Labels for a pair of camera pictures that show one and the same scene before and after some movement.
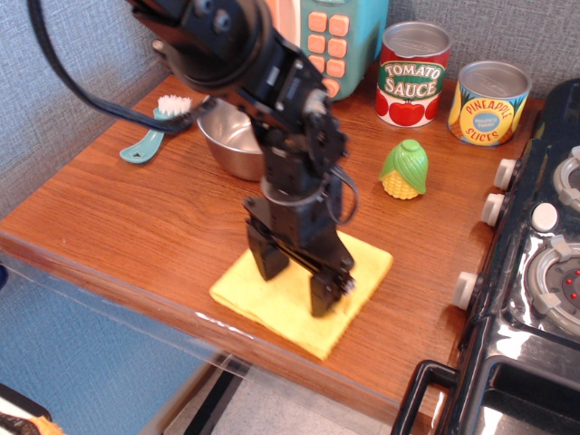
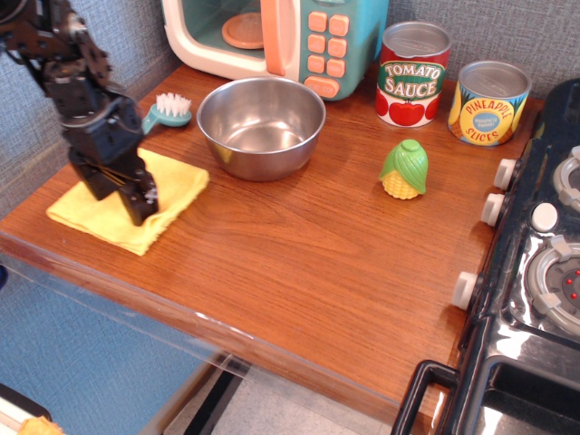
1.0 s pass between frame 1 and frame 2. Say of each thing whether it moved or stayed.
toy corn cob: stayed
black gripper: moved
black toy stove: stayed
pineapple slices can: stayed
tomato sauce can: stayed
